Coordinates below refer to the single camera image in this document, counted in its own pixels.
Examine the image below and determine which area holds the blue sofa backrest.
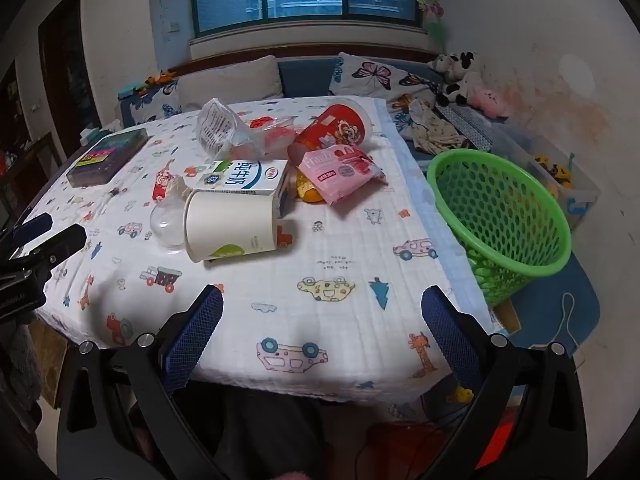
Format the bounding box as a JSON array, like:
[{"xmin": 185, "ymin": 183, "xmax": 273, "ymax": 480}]
[{"xmin": 277, "ymin": 56, "xmax": 341, "ymax": 98}]

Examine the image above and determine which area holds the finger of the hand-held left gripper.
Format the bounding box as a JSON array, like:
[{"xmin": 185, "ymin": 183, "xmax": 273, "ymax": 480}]
[
  {"xmin": 0, "ymin": 212, "xmax": 54, "ymax": 261},
  {"xmin": 7, "ymin": 223, "xmax": 87, "ymax": 275}
]

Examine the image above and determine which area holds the small butterfly print pillow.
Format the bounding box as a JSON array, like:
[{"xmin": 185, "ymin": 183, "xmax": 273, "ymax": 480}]
[{"xmin": 122, "ymin": 80, "xmax": 183, "ymax": 126}]

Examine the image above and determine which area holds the beige pillow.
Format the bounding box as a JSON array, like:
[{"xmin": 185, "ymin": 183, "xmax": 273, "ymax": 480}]
[{"xmin": 172, "ymin": 55, "xmax": 283, "ymax": 111}]

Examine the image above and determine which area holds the clear plastic bottle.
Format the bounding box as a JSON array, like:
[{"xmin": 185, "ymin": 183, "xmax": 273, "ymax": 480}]
[{"xmin": 196, "ymin": 97, "xmax": 297, "ymax": 161}]

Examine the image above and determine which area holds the white and blue milk carton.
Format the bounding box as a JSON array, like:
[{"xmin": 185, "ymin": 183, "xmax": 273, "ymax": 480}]
[{"xmin": 184, "ymin": 158, "xmax": 292, "ymax": 221}]

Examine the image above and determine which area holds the colourful flat box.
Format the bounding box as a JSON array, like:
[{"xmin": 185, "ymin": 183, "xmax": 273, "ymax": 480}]
[{"xmin": 66, "ymin": 127, "xmax": 151, "ymax": 188}]

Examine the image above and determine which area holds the clear dome lid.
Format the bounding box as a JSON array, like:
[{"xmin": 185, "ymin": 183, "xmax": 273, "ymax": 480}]
[{"xmin": 150, "ymin": 204, "xmax": 190, "ymax": 255}]

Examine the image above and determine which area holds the blue floor mat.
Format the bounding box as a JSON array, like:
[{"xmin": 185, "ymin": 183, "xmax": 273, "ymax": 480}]
[{"xmin": 492, "ymin": 250, "xmax": 601, "ymax": 348}]

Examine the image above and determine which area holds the black and white plush cow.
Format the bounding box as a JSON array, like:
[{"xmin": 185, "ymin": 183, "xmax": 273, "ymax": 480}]
[{"xmin": 427, "ymin": 51, "xmax": 483, "ymax": 108}]

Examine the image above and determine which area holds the white cord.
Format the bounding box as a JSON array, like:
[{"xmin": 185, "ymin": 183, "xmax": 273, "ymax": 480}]
[{"xmin": 537, "ymin": 292, "xmax": 588, "ymax": 356}]

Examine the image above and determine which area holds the pink plush toy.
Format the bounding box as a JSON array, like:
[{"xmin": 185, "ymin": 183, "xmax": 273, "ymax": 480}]
[{"xmin": 467, "ymin": 89, "xmax": 511, "ymax": 120}]

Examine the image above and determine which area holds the paper flower wall decoration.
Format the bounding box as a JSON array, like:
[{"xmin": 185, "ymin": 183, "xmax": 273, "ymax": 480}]
[{"xmin": 417, "ymin": 0, "xmax": 449, "ymax": 43}]

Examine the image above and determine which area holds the red plastic jar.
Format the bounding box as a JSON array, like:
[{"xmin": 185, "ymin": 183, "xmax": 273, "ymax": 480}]
[{"xmin": 287, "ymin": 100, "xmax": 375, "ymax": 161}]

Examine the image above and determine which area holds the yellow toy vehicle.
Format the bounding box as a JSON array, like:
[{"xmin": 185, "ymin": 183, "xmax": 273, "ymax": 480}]
[{"xmin": 534, "ymin": 152, "xmax": 576, "ymax": 191}]

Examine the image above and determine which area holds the large butterfly print pillow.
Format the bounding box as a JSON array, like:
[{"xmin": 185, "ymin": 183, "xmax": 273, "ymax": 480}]
[{"xmin": 329, "ymin": 51, "xmax": 441, "ymax": 103}]

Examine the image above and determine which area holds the cardboard piece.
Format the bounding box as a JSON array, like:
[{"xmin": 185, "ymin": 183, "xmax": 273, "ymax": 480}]
[{"xmin": 492, "ymin": 300, "xmax": 523, "ymax": 336}]

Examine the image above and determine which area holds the red foam fruit net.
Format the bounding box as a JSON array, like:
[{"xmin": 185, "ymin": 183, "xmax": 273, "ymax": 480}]
[{"xmin": 250, "ymin": 119, "xmax": 294, "ymax": 154}]

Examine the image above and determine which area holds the pink snack packet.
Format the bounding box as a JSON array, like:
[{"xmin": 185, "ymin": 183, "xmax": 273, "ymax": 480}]
[{"xmin": 298, "ymin": 144, "xmax": 388, "ymax": 206}]

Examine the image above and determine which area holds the white paper cup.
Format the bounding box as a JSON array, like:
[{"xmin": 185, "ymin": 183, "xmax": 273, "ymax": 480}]
[{"xmin": 184, "ymin": 191, "xmax": 279, "ymax": 263}]

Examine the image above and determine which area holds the orange peel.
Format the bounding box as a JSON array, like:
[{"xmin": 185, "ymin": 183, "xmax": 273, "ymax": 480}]
[{"xmin": 296, "ymin": 170, "xmax": 323, "ymax": 204}]

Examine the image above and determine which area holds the grey patterned mat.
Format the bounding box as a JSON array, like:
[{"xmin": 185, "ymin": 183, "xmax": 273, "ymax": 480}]
[{"xmin": 437, "ymin": 102, "xmax": 506, "ymax": 151}]

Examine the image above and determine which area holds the printed beige garment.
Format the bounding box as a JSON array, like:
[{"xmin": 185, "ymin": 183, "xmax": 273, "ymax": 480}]
[{"xmin": 400, "ymin": 99, "xmax": 473, "ymax": 153}]

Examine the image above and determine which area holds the dark wooden door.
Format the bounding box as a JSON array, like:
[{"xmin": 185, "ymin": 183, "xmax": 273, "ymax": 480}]
[{"xmin": 37, "ymin": 0, "xmax": 103, "ymax": 161}]

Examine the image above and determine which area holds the green plastic basket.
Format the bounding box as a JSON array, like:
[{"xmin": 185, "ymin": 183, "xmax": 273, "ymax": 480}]
[{"xmin": 426, "ymin": 149, "xmax": 573, "ymax": 308}]

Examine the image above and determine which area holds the clear storage bin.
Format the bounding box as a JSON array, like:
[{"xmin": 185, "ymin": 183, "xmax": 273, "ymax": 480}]
[{"xmin": 492, "ymin": 125, "xmax": 601, "ymax": 233}]

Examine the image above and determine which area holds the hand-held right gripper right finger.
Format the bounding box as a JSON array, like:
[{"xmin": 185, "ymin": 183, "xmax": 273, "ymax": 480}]
[{"xmin": 421, "ymin": 284, "xmax": 589, "ymax": 480}]

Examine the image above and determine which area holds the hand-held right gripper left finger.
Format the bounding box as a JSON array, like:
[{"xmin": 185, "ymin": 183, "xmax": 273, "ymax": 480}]
[{"xmin": 56, "ymin": 284, "xmax": 226, "ymax": 480}]

